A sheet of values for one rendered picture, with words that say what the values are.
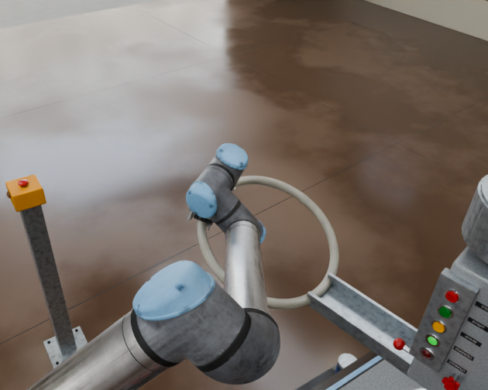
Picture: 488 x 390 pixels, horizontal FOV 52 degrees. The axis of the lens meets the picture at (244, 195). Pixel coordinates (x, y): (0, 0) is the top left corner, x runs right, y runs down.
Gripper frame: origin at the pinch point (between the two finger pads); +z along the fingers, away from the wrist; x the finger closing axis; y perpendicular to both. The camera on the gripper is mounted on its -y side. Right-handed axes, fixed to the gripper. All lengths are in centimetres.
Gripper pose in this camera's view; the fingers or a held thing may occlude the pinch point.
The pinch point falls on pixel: (200, 218)
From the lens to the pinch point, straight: 166.5
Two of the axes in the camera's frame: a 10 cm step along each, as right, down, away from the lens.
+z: -3.4, 5.6, 7.5
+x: 9.1, 4.0, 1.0
